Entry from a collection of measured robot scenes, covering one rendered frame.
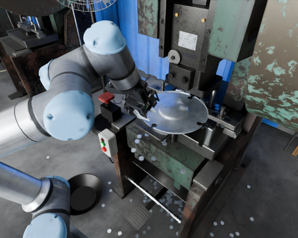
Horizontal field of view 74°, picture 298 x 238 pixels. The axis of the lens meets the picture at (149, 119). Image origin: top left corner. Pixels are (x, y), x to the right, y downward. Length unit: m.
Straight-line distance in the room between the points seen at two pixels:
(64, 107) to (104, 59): 0.16
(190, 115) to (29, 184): 0.62
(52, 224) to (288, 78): 0.69
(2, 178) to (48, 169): 1.08
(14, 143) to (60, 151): 1.48
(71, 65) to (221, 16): 0.41
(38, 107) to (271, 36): 0.34
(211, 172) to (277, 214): 0.88
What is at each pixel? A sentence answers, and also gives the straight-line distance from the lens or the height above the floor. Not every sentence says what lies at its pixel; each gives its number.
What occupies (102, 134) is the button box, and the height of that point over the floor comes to 0.63.
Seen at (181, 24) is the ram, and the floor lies 1.11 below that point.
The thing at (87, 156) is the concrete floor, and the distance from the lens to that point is 1.75.
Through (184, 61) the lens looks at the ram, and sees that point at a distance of 0.78.
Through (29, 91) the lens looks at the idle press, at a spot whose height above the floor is 0.28.
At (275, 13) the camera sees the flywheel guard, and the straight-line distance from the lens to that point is 0.30.
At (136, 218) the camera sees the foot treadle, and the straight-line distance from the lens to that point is 1.24.
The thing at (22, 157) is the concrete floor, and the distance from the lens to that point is 1.96.
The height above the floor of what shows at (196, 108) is 0.78.
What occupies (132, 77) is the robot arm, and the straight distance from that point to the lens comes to 0.48.
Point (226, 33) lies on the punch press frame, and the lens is 0.63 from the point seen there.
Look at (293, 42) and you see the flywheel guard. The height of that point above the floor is 1.22.
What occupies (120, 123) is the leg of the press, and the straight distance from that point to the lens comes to 1.01.
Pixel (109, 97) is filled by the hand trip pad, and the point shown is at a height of 0.76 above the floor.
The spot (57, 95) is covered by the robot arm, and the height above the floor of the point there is 1.14.
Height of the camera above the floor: 1.31
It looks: 41 degrees down
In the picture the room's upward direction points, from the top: straight up
